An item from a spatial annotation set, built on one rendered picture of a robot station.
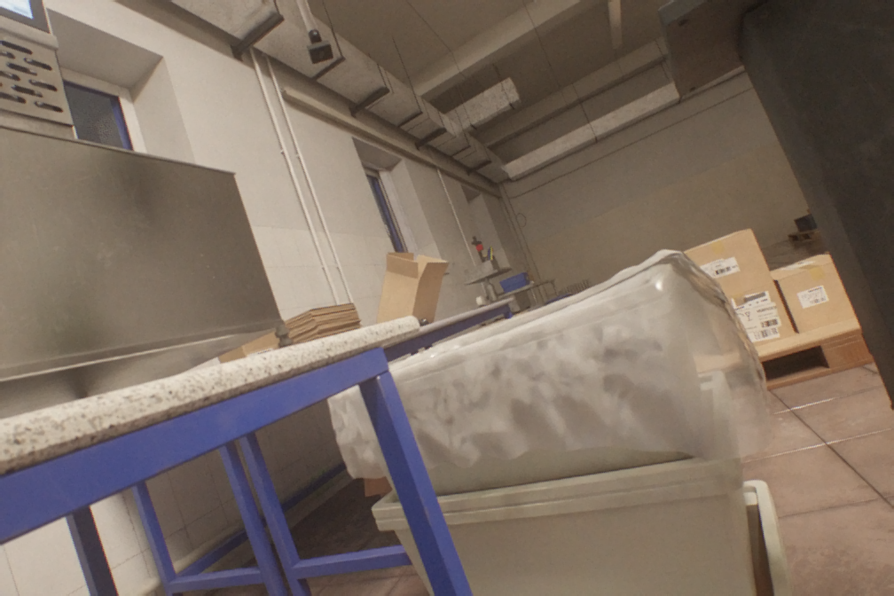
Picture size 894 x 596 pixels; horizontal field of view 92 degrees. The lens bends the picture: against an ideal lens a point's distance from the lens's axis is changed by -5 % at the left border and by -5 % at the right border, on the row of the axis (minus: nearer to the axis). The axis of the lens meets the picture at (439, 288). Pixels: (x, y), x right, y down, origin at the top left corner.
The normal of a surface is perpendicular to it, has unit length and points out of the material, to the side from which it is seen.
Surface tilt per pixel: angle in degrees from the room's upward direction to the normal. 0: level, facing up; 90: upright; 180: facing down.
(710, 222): 90
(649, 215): 90
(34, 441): 90
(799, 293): 90
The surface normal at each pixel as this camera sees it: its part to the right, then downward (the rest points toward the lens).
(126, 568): 0.85, -0.36
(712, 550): -0.47, 0.21
